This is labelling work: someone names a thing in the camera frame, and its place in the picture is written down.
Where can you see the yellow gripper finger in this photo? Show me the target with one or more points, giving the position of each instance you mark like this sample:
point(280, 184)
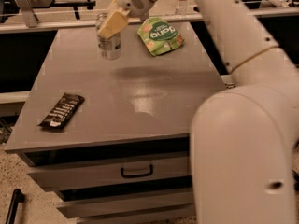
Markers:
point(114, 23)

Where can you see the silver 7up soda can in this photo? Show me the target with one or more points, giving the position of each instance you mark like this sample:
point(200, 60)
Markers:
point(110, 48)

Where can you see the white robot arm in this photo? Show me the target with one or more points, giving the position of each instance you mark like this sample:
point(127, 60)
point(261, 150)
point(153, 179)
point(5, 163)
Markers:
point(241, 139)

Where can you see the green snack pouch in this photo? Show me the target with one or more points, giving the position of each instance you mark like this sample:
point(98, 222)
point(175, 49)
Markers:
point(159, 36)

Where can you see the clear plastic water bottle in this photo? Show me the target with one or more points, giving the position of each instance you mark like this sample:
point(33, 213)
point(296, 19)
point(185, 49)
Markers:
point(181, 7)

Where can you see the black snack bar wrapper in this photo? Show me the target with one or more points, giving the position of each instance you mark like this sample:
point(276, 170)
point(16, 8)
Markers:
point(62, 112)

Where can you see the grey drawer cabinet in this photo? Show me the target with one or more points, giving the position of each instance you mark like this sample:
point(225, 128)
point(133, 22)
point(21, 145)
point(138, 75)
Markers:
point(137, 111)

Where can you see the black bar lower left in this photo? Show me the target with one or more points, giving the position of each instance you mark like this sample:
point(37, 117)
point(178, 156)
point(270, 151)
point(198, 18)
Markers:
point(16, 199)

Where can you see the metal railing frame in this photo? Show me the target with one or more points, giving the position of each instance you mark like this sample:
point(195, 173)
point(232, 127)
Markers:
point(45, 19)

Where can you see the black drawer handle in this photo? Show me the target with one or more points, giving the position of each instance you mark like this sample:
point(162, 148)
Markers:
point(137, 172)

